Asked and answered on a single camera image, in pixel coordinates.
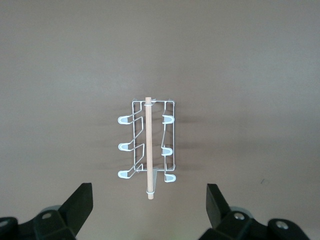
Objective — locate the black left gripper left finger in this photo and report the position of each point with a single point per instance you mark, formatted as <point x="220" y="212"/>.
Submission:
<point x="75" y="210"/>

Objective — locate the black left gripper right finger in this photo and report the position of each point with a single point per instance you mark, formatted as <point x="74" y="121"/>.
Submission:
<point x="217" y="210"/>

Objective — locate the brown table cover sheet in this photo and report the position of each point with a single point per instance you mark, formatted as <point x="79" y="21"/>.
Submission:
<point x="160" y="50"/>

